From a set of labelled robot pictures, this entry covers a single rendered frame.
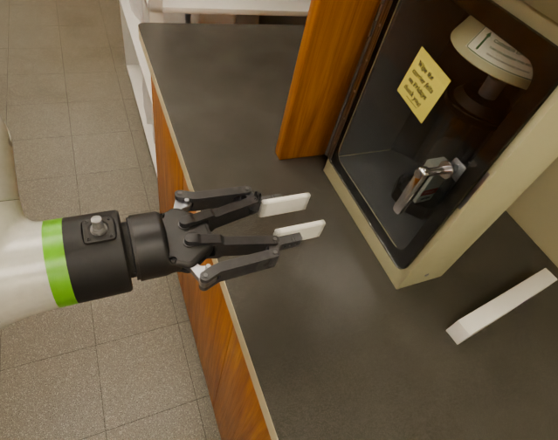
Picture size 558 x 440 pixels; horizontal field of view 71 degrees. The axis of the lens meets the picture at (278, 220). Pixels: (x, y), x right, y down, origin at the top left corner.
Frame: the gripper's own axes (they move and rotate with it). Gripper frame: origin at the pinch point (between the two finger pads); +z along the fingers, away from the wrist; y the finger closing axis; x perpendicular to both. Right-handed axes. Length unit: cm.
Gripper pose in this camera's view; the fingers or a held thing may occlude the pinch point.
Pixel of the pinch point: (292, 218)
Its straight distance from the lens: 51.1
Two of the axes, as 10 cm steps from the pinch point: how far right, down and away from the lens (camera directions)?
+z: 9.1, -1.7, 3.8
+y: -3.6, -7.8, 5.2
